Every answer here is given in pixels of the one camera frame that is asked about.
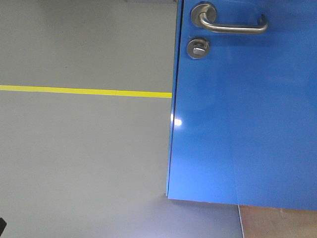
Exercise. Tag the blue door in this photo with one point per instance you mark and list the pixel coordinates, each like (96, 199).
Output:
(244, 118)

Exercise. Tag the steel door lever handle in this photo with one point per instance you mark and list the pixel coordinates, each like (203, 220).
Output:
(204, 15)

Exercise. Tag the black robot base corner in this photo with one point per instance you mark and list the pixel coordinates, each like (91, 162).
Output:
(3, 224)

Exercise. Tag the steel thumb turn lock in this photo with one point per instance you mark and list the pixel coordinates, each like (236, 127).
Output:
(198, 48)

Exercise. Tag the wooden platform base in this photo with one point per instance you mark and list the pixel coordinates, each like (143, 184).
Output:
(261, 222)

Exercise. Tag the yellow floor tape line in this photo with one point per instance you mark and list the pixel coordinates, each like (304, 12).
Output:
(105, 92)

